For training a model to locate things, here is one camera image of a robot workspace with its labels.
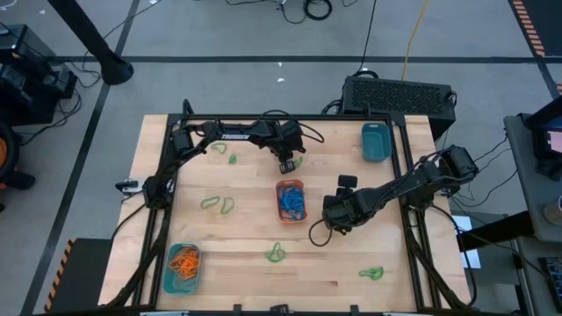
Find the orange plastic basket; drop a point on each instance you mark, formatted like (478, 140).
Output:
(290, 182)

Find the black frame bracket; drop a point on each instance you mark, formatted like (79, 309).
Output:
(353, 309)
(237, 309)

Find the black pole round base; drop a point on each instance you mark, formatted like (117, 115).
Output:
(116, 70)

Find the black keyboard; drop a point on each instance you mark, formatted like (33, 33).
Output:
(553, 281)

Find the grey desk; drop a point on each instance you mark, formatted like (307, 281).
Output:
(524, 188)

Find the black equipment rack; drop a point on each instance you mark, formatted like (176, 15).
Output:
(26, 88)

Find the green rubber band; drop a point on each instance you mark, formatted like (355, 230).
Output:
(299, 162)
(377, 276)
(203, 204)
(223, 210)
(232, 159)
(268, 256)

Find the rubber bands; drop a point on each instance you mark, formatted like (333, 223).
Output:
(221, 151)

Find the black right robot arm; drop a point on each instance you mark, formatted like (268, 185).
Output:
(421, 177)

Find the black mat yellow striped edge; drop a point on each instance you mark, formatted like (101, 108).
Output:
(83, 276)

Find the black monitor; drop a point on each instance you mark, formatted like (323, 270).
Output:
(544, 127)

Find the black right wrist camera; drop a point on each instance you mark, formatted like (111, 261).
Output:
(347, 181)

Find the grey-blue plastic basket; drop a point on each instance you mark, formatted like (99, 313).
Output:
(376, 142)

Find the black perforated computer case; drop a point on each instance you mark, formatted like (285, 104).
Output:
(395, 96)

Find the black orange wheeled device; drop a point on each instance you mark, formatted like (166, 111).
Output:
(9, 175)

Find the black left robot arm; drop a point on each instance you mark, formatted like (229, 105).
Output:
(237, 134)

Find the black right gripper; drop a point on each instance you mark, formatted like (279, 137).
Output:
(347, 210)

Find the black mat orange stripes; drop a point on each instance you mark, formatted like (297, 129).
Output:
(549, 22)

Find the turquoise plastic basket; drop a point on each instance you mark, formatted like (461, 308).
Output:
(193, 287)

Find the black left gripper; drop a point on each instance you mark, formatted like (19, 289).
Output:
(290, 138)

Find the black desk beam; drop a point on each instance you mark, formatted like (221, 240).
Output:
(496, 230)

